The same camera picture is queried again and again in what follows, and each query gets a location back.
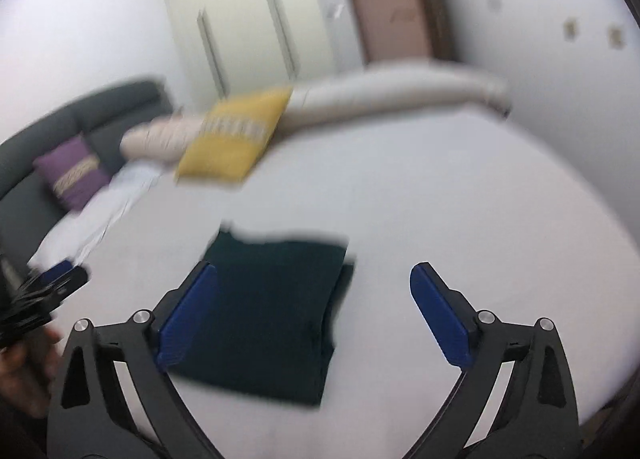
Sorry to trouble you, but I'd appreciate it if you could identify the white bed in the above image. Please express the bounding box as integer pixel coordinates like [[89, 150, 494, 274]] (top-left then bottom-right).
[[30, 109, 636, 459]]

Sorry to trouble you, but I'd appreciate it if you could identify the white crumpled sheet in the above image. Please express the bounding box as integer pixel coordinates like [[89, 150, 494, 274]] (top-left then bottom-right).
[[30, 164, 161, 270]]

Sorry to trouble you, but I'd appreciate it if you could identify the yellow pillow with patterned band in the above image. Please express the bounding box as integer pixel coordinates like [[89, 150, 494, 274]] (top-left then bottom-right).
[[175, 86, 293, 184]]

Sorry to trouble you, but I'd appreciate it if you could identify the purple pillow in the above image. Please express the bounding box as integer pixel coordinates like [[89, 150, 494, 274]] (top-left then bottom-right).
[[34, 134, 113, 212]]

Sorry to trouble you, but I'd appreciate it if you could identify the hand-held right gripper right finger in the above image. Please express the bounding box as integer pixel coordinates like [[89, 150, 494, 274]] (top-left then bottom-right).
[[409, 261, 582, 459]]

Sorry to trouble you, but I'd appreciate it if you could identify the person's left hand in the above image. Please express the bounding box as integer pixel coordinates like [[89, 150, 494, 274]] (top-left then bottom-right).
[[0, 328, 63, 419]]

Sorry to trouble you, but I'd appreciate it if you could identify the cream wardrobe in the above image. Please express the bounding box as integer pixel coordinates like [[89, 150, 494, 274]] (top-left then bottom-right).
[[162, 0, 333, 112]]

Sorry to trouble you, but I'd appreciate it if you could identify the beige rolled duvet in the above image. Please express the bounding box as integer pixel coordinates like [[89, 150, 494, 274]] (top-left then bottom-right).
[[120, 64, 513, 164]]

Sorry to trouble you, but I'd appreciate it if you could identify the dark green garment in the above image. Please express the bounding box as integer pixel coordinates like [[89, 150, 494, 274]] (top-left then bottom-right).
[[170, 226, 357, 407]]

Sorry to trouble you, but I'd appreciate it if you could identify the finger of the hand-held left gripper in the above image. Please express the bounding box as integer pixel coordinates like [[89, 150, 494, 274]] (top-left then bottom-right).
[[0, 261, 91, 350]]

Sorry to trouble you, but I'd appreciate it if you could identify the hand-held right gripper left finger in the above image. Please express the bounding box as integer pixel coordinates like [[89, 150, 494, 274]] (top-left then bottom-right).
[[46, 260, 221, 459]]

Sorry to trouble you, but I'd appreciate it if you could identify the dark grey sofa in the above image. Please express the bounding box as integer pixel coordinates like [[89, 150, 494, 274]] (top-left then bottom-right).
[[0, 80, 173, 245]]

